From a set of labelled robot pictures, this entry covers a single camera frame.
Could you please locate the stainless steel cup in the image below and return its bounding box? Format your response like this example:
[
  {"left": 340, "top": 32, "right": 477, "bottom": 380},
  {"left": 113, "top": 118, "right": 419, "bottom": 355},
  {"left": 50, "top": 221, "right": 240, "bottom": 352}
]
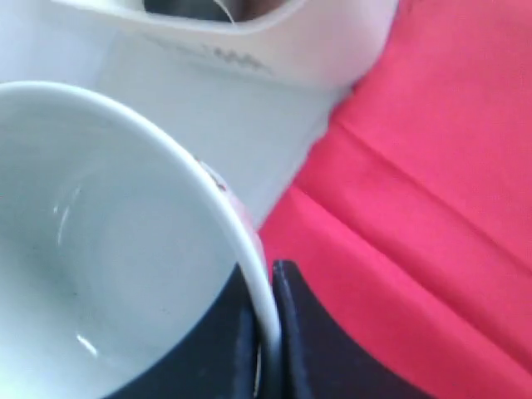
[{"left": 143, "top": 0, "right": 230, "bottom": 22}]

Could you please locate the red cloth placemat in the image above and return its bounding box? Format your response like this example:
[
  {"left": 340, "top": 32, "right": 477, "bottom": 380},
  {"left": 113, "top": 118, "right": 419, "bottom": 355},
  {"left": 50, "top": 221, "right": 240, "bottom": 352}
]
[{"left": 260, "top": 1, "right": 531, "bottom": 398}]

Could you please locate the cream plastic bin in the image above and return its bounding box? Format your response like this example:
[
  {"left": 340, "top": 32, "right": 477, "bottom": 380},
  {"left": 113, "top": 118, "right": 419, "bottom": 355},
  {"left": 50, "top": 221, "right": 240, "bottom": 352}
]
[{"left": 63, "top": 1, "right": 399, "bottom": 90}]

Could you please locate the grey ceramic bowl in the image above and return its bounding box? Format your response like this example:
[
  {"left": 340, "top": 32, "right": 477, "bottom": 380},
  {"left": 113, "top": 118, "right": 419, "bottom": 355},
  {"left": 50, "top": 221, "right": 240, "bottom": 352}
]
[{"left": 1, "top": 81, "right": 283, "bottom": 398}]

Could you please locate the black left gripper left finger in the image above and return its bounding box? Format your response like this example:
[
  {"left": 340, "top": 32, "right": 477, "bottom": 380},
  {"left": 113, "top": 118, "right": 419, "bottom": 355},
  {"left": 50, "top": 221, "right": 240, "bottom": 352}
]
[{"left": 110, "top": 268, "right": 258, "bottom": 399}]

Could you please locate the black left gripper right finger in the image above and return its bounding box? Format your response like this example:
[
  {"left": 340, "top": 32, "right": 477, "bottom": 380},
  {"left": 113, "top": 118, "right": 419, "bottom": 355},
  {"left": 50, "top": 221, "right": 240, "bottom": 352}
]
[{"left": 273, "top": 260, "right": 429, "bottom": 399}]

